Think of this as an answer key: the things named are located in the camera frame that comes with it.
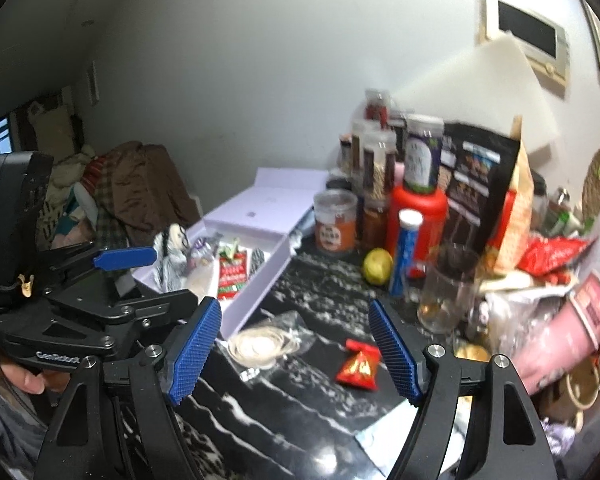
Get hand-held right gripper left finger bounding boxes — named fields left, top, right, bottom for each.
left=32, top=296, right=223, bottom=480

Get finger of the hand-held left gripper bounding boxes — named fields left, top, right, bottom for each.
left=97, top=289, right=202, bottom=333
left=45, top=241, right=159, bottom=288

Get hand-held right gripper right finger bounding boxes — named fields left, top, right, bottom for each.
left=368, top=299, right=558, bottom=480

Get clear plastic bag beige contents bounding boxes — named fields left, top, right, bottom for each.
left=186, top=262, right=222, bottom=301

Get red white snack packet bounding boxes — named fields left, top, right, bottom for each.
left=215, top=254, right=251, bottom=301

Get white cardboard box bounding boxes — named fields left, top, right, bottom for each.
left=130, top=167, right=331, bottom=341

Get person's left hand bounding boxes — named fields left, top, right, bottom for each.
left=0, top=346, right=47, bottom=397

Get small red candy packet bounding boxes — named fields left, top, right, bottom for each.
left=335, top=338, right=383, bottom=390

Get zebra striped plush toy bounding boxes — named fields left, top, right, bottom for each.
left=152, top=223, right=192, bottom=292

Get green checked cloth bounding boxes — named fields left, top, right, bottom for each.
left=82, top=157, right=131, bottom=251

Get clear bag of rubber bands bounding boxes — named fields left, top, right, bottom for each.
left=215, top=310, right=317, bottom=383

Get small silver purple packet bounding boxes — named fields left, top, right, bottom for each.
left=190, top=237, right=220, bottom=267

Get brown quilted cloth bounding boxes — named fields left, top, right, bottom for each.
left=107, top=141, right=202, bottom=248

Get clear glass mug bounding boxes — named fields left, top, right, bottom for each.
left=416, top=243, right=482, bottom=335

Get yellow lemon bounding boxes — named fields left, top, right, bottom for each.
left=363, top=248, right=395, bottom=287

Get green white candy packet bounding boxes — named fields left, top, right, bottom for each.
left=217, top=238, right=245, bottom=261

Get blue white tube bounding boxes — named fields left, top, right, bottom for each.
left=387, top=208, right=425, bottom=298

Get red plastic bottle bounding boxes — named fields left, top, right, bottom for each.
left=385, top=180, right=450, bottom=279

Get wide clear plastic jar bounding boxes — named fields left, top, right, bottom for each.
left=312, top=189, right=359, bottom=257

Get pink paper cup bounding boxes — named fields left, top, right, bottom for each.
left=517, top=270, right=600, bottom=396

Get large red snack bag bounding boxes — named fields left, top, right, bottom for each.
left=516, top=236, right=593, bottom=286

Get black printed pouch bag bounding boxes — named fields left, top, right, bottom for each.
left=437, top=121, right=522, bottom=256

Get jar with brown contents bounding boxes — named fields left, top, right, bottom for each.
left=362, top=130, right=398, bottom=201

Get jar blue green label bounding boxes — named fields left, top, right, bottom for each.
left=403, top=114, right=446, bottom=195

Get tall jar red label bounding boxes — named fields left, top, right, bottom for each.
left=364, top=88, right=393, bottom=122

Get white foam sheet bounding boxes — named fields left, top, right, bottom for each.
left=392, top=30, right=563, bottom=156

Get beige wall intercom panel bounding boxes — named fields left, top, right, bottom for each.
left=476, top=0, right=571, bottom=97

